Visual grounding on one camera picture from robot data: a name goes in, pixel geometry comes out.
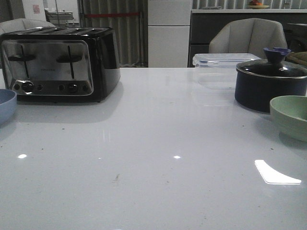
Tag green bowl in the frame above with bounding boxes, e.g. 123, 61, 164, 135
270, 95, 307, 142

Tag blue bowl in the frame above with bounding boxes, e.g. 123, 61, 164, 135
0, 89, 17, 125

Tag clear plastic food container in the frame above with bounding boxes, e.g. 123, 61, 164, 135
192, 53, 259, 89

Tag white refrigerator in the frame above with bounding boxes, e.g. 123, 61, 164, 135
148, 0, 192, 68

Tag red barrier belt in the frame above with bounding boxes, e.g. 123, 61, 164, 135
84, 12, 140, 18

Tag black and chrome toaster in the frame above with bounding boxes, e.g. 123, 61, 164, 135
0, 27, 120, 103

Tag dark blue pot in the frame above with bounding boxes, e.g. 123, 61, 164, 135
235, 70, 307, 113

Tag beige armchair right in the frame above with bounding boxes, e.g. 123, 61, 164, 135
209, 18, 287, 58

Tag beige armchair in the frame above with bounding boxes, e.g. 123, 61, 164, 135
209, 18, 287, 58
0, 18, 55, 34

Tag glass pot lid blue knob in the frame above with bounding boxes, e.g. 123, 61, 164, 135
236, 47, 307, 79

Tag fruit plate on counter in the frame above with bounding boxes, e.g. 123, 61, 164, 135
247, 0, 270, 9

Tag olive green cushion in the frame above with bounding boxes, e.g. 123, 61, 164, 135
285, 51, 307, 67

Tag beige armchair left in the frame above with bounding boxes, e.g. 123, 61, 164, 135
0, 18, 55, 34

